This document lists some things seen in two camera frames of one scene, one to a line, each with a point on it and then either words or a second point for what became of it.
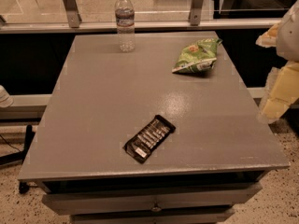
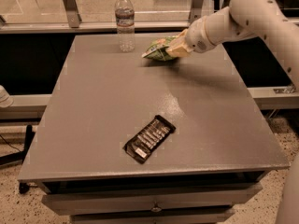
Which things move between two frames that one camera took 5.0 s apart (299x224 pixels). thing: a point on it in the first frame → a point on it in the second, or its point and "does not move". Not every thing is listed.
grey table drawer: x=90 y=202 does not move
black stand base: x=20 y=157 does not move
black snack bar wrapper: x=149 y=137 does not move
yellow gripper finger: x=269 y=39 → x=196 y=36
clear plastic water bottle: x=125 y=17 does not move
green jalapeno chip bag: x=198 y=57 → x=157 y=49
